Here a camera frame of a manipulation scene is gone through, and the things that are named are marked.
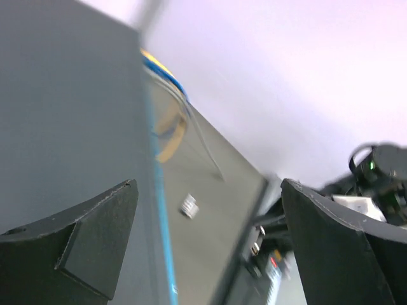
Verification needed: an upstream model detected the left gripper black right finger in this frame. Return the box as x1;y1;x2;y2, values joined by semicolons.
281;179;406;305

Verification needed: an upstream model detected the dark blue network switch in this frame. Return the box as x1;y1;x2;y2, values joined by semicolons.
1;1;177;304

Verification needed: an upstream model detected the yellow ethernet cable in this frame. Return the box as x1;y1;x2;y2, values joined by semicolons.
139;47;189;163

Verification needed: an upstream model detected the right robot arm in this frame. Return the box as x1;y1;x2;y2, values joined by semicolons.
246;144;406;289

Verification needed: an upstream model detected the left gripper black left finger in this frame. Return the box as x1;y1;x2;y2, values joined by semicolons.
1;180;139;305

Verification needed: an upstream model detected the black table mat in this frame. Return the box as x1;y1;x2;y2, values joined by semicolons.
146;76;268;305

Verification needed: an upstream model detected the grey ethernet cable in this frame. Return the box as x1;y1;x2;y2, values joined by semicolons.
149;72;225;182

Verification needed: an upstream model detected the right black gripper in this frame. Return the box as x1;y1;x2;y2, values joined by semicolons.
247;198;293;278

